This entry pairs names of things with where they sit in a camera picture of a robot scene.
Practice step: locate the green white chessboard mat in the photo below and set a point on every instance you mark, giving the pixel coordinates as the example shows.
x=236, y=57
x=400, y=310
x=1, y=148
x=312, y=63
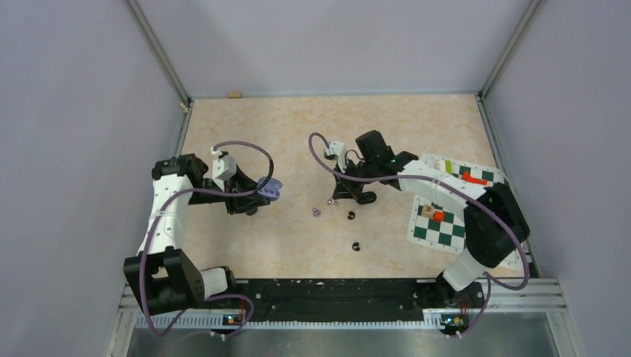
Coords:
x=448, y=235

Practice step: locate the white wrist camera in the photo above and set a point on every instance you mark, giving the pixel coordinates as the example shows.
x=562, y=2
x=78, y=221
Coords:
x=224, y=167
x=337, y=151

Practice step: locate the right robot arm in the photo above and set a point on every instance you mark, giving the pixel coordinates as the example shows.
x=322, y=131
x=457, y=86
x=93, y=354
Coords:
x=494, y=225

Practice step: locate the small cork piece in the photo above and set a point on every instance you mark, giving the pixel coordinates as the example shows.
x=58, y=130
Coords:
x=234, y=94

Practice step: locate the wooden letter cube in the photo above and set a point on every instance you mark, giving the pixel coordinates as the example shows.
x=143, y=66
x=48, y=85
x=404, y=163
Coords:
x=427, y=211

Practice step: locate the small orange red block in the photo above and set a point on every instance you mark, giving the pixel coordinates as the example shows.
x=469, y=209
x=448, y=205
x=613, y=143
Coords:
x=438, y=216

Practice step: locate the black earbud charging case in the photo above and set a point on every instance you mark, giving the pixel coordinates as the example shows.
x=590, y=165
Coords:
x=366, y=198

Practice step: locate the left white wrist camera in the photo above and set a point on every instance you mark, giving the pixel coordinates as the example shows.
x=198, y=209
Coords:
x=224, y=167

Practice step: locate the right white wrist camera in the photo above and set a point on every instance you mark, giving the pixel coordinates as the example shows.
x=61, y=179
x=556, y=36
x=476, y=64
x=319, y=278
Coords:
x=337, y=151

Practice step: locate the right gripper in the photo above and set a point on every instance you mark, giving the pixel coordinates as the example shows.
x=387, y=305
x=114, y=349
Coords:
x=344, y=186

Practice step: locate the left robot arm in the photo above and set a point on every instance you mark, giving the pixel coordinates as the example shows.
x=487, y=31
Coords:
x=161, y=275

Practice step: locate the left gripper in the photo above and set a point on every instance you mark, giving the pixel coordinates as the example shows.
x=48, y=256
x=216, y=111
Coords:
x=242, y=203

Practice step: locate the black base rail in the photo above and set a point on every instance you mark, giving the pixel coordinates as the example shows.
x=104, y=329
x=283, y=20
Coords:
x=352, y=303

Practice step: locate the red block upper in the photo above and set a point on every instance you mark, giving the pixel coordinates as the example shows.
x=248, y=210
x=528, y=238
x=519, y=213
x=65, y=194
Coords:
x=466, y=176

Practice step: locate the purple earbud charging case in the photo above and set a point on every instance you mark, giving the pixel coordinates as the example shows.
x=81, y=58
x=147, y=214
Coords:
x=270, y=188

